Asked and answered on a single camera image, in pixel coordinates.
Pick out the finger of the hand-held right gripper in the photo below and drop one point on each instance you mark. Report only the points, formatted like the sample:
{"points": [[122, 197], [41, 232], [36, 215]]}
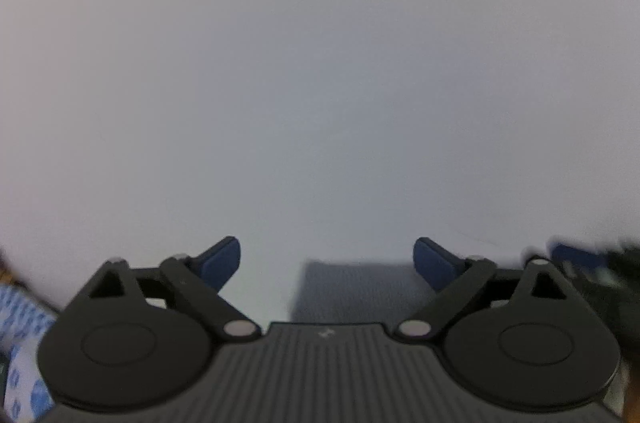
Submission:
{"points": [[580, 258]]}

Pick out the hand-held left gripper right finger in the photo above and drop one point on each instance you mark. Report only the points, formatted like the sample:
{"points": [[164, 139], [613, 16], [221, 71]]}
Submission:
{"points": [[432, 260]]}

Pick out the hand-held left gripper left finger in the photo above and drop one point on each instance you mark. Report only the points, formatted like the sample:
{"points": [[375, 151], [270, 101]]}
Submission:
{"points": [[222, 260]]}

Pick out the blue white patterned cloth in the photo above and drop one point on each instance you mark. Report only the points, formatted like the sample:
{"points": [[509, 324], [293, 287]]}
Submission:
{"points": [[22, 333]]}

